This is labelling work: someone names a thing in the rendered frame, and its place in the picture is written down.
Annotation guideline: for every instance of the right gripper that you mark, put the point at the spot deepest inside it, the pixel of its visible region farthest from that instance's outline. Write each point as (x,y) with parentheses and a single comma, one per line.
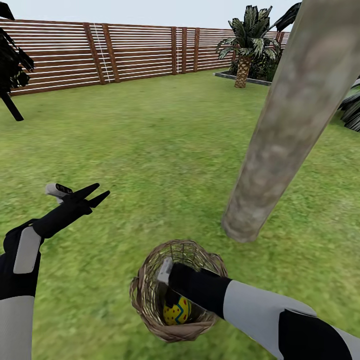
(171,297)

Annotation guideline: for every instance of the tree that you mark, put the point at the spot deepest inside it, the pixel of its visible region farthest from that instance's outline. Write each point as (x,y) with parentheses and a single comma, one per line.
(319,64)
(12,63)

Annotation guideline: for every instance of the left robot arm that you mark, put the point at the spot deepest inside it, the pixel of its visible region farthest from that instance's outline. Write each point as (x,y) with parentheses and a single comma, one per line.
(19,266)

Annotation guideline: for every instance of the easter egg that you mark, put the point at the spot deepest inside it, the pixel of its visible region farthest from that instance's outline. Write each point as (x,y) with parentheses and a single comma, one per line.
(179,313)

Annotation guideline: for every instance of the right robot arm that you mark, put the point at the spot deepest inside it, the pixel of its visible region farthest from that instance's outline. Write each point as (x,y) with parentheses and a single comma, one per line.
(288,328)

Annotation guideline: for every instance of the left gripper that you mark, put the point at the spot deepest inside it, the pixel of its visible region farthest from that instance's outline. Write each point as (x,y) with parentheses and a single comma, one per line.
(74,206)

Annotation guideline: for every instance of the wicker basket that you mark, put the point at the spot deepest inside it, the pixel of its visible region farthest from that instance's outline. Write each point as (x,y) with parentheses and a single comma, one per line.
(147,302)

